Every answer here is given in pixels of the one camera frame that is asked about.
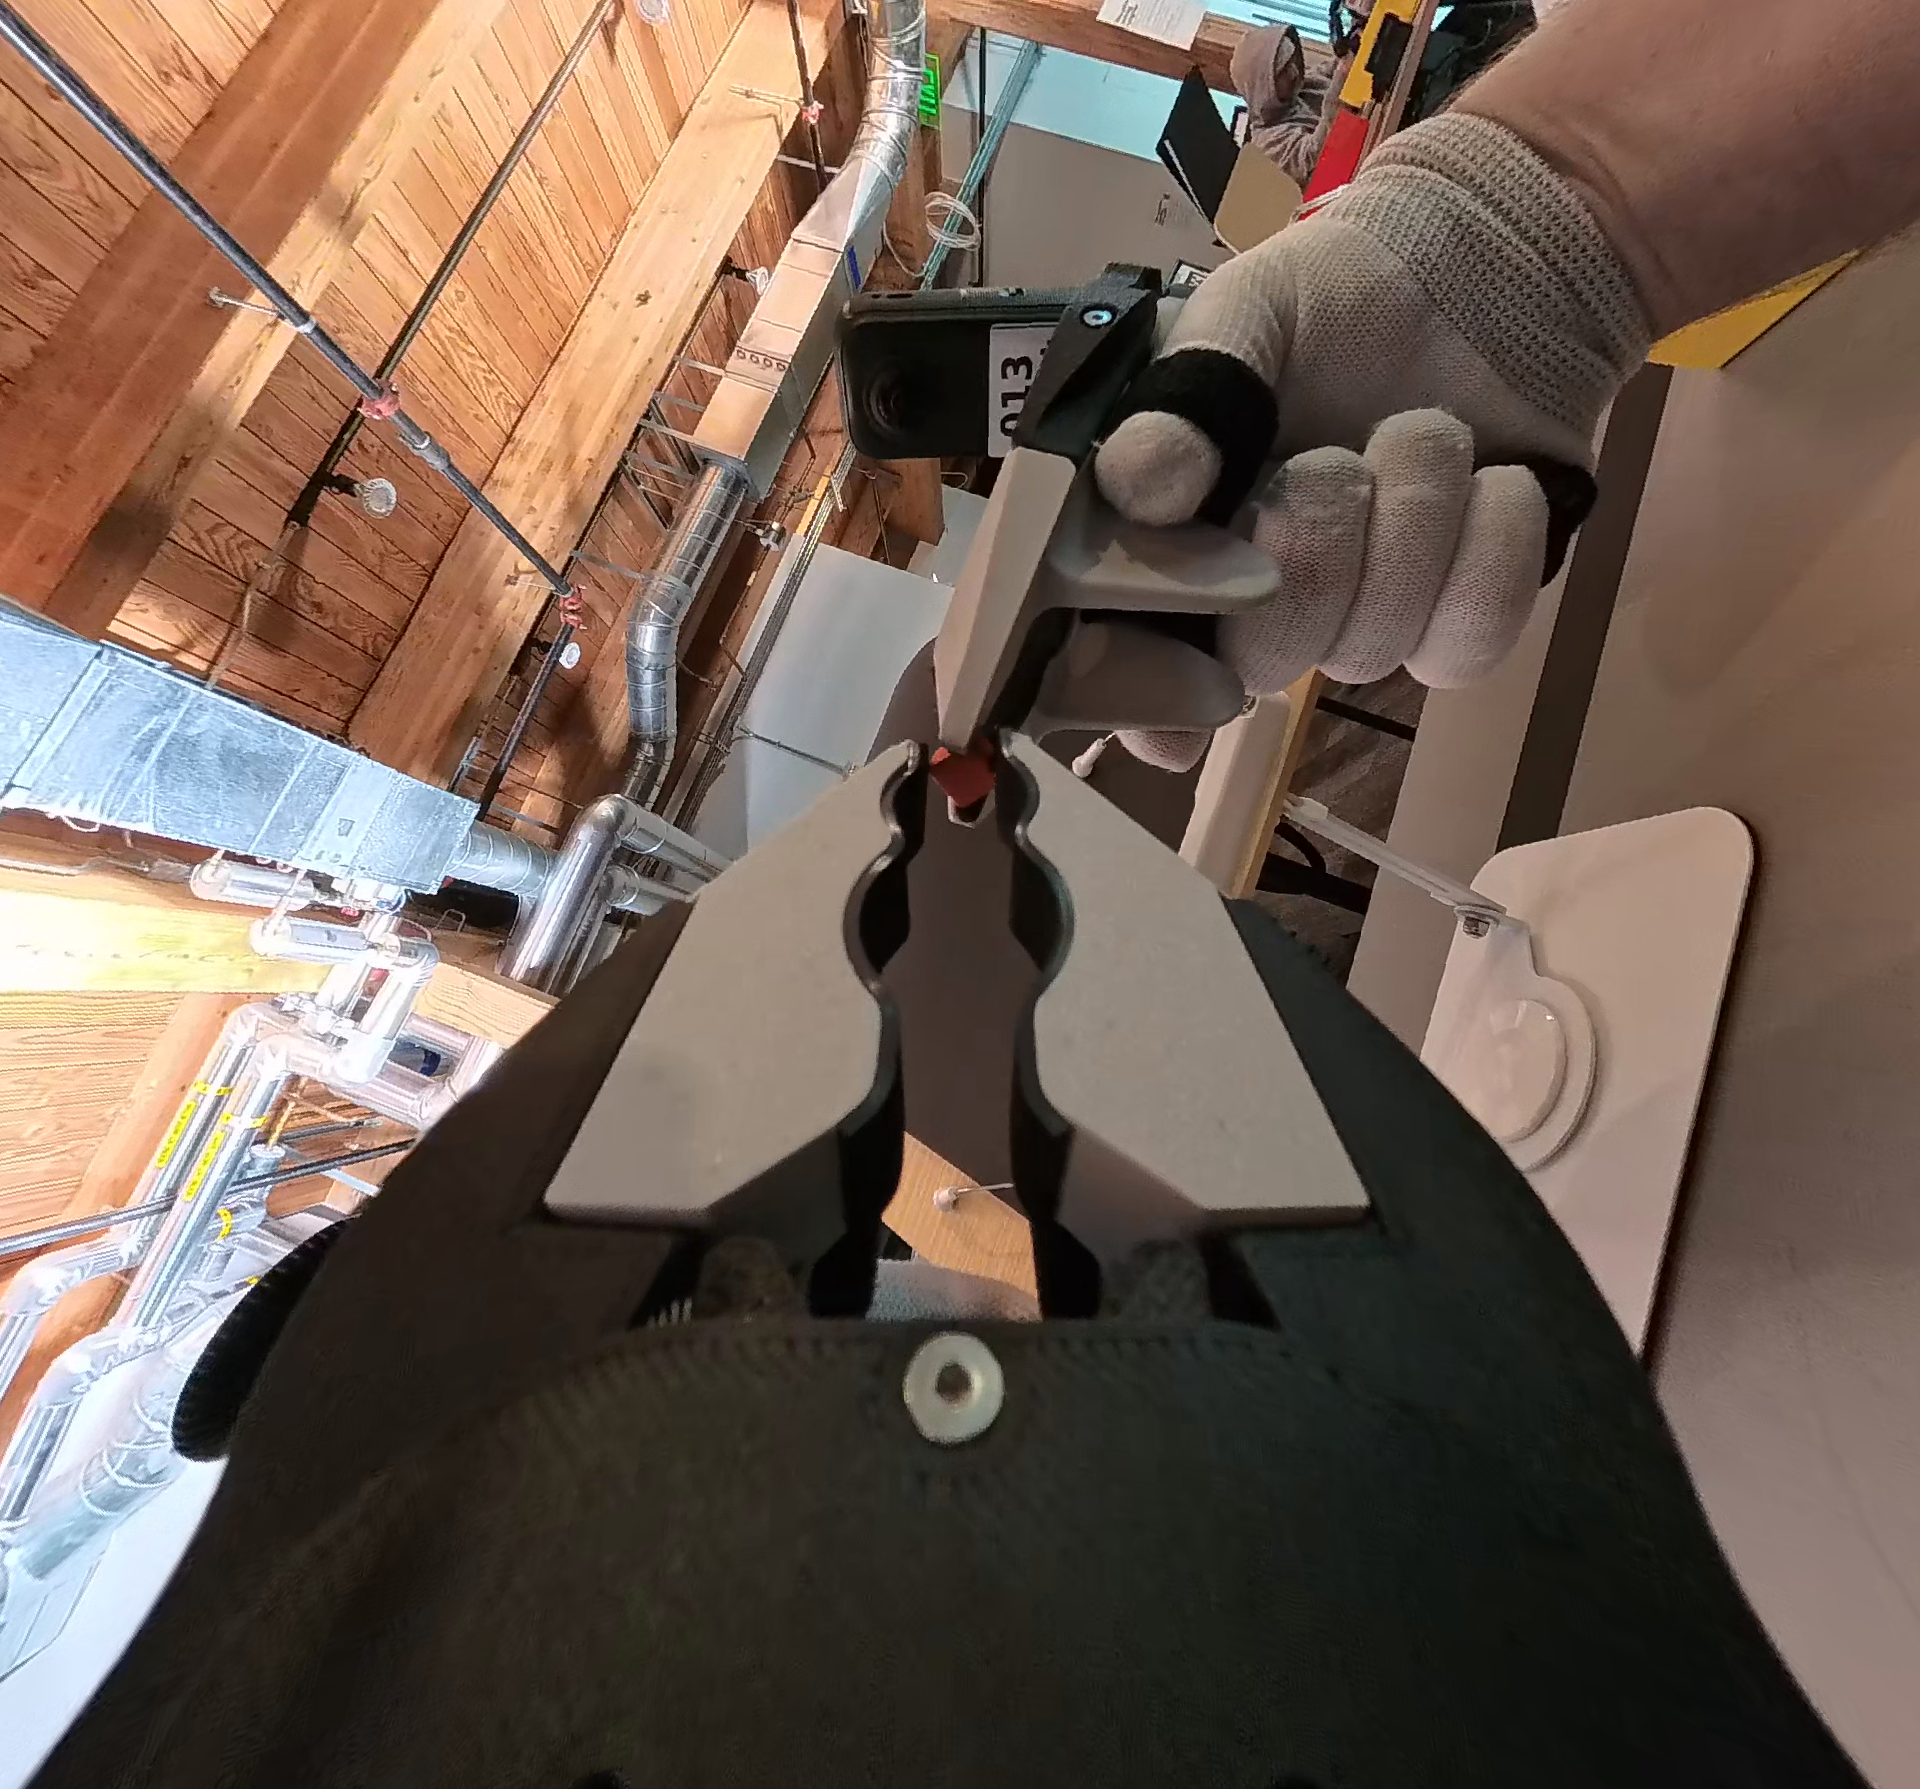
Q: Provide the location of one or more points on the green exit sign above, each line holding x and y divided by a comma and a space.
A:
930, 87

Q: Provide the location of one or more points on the clear stand strut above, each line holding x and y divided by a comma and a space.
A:
1396, 865

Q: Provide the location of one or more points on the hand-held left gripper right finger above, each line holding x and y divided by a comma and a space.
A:
1186, 1037

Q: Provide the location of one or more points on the dark-faced wooden stand board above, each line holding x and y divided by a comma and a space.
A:
959, 979

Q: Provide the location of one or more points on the person's right forearm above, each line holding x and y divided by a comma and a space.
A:
1728, 65

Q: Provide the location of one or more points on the yellow box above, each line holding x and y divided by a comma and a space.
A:
1386, 28

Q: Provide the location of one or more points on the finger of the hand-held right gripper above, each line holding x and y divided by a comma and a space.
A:
997, 572
1141, 680

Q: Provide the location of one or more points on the large rectangular silver duct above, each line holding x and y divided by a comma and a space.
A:
226, 752

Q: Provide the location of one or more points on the spiral silver air duct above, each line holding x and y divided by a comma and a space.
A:
888, 17

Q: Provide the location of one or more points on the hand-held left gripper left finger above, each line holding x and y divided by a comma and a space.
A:
736, 1037

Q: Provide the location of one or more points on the small red cube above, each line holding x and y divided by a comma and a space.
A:
967, 775

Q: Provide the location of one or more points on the yellow plastic bin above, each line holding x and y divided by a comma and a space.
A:
1757, 312

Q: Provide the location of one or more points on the sprinkler pipe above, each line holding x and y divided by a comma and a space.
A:
226, 242

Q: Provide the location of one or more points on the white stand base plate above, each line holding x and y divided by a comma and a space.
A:
1619, 1008

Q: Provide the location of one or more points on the person's right hand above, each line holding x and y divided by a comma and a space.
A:
1439, 319

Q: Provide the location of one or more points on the white paper sign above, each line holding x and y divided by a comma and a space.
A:
1151, 10

